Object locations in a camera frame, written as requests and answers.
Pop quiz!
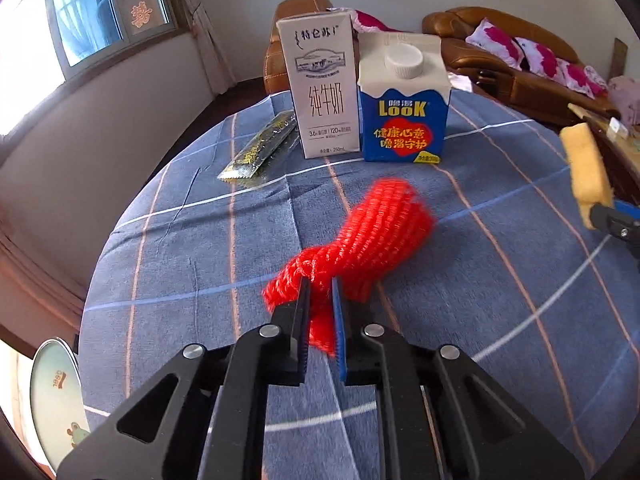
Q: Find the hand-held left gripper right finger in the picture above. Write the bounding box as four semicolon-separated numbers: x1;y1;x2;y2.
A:
331;276;583;480

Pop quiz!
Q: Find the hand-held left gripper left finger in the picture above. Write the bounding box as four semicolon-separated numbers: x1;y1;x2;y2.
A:
56;276;312;480

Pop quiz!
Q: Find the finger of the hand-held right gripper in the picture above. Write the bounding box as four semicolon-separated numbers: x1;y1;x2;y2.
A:
589;202;640;256
613;199;640;223

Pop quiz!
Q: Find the yellow sponge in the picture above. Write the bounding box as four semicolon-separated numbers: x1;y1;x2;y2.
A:
559;122;615;223

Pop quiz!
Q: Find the red foam net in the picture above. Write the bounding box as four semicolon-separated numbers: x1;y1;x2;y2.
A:
262;177;435;358

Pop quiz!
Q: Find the dark wooden table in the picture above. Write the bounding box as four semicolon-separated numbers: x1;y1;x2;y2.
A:
567;102;640;211

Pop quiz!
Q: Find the pink cloth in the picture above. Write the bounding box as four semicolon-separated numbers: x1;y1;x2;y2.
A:
607;76;640;126

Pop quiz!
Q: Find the blue plaid tablecloth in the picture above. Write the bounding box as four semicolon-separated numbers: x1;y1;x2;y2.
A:
77;82;640;480

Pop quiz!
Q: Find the wooden board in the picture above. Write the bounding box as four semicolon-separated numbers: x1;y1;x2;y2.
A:
612;37;629;81

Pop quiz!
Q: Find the white cloth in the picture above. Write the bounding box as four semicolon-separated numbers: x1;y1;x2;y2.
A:
446;71;481;93

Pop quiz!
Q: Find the blue drink carton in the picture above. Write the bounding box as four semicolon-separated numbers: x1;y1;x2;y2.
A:
356;32;452;165

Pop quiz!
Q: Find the white milk carton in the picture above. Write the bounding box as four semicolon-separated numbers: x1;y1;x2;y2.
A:
276;9;362;160

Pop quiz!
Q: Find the orange leather chaise sofa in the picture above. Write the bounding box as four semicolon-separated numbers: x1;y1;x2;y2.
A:
263;0;506;106

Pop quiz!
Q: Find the long pink curtain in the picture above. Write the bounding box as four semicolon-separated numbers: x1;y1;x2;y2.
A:
0;220;91;341

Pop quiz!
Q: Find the large pink floral pillow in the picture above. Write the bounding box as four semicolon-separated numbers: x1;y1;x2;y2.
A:
350;9;401;36

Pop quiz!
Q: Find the tied beige curtain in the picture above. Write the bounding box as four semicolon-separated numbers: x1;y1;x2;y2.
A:
167;0;238;96

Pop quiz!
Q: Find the red window sticker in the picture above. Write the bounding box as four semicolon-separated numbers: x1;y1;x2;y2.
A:
131;1;155;28

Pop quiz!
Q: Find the sliding glass window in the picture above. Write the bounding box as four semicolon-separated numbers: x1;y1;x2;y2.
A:
42;0;181;81

